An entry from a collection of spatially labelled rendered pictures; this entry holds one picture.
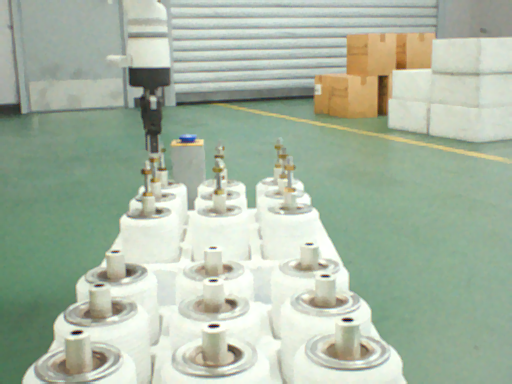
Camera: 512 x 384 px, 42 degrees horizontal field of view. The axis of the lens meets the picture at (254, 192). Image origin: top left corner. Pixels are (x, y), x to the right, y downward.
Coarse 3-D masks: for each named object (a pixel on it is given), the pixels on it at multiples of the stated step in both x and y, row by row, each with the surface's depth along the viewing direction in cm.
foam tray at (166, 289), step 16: (256, 208) 145; (256, 224) 132; (320, 224) 131; (192, 240) 122; (256, 240) 121; (320, 240) 120; (192, 256) 116; (256, 256) 111; (336, 256) 111; (160, 272) 106; (176, 272) 107; (256, 272) 107; (160, 288) 107; (256, 288) 108; (160, 304) 108
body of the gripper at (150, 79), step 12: (132, 72) 117; (144, 72) 116; (156, 72) 116; (168, 72) 118; (132, 84) 117; (144, 84) 116; (156, 84) 117; (168, 84) 119; (144, 96) 120; (156, 96) 117
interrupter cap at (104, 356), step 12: (60, 348) 61; (96, 348) 61; (108, 348) 61; (48, 360) 59; (60, 360) 59; (96, 360) 60; (108, 360) 59; (120, 360) 58; (36, 372) 57; (48, 372) 57; (60, 372) 57; (72, 372) 57; (84, 372) 57; (96, 372) 57; (108, 372) 57
